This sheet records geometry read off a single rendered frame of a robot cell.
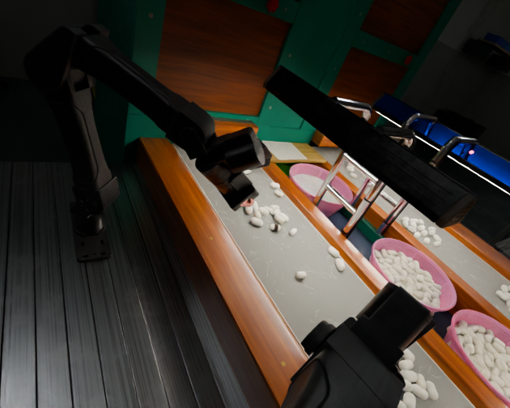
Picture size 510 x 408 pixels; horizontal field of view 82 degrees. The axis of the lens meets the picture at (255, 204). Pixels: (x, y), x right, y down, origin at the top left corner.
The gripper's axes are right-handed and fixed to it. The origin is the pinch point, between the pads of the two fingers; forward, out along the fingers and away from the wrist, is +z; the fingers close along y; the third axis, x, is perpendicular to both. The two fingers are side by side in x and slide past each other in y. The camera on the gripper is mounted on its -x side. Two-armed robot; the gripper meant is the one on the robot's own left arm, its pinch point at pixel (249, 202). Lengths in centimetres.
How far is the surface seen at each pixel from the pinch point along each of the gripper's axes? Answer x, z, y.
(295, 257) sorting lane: 0.2, 17.4, -10.8
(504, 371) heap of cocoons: -23, 44, -57
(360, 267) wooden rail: -11.9, 27.7, -20.9
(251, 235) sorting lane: 5.9, 10.8, -0.9
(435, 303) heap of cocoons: -22, 44, -37
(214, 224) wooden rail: 10.6, 1.4, 2.8
